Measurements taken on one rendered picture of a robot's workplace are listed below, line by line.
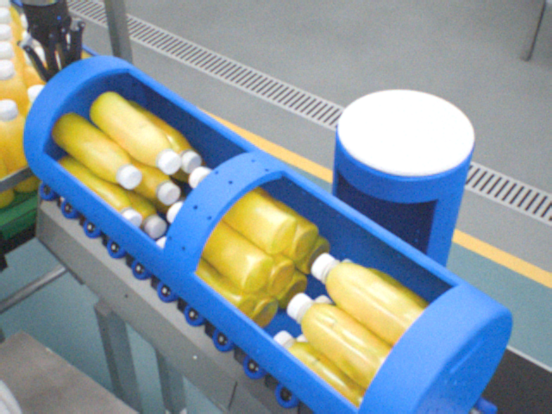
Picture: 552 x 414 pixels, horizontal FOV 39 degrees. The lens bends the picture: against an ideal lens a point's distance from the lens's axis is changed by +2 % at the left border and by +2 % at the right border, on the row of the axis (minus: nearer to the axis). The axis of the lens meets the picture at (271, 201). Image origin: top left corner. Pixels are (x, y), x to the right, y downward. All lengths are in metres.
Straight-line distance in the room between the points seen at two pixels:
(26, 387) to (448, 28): 3.14
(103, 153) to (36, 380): 0.41
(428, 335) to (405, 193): 0.58
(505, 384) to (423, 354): 1.34
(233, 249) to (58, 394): 0.34
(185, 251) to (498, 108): 2.49
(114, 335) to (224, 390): 0.56
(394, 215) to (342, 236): 0.66
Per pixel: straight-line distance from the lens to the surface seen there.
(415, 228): 2.00
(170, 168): 1.37
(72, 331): 2.63
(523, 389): 2.36
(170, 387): 2.23
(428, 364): 1.02
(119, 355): 1.97
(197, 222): 1.20
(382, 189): 1.57
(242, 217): 1.23
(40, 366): 1.30
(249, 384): 1.34
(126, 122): 1.42
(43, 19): 1.43
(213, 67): 3.67
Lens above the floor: 2.04
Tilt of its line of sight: 44 degrees down
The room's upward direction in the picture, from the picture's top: straight up
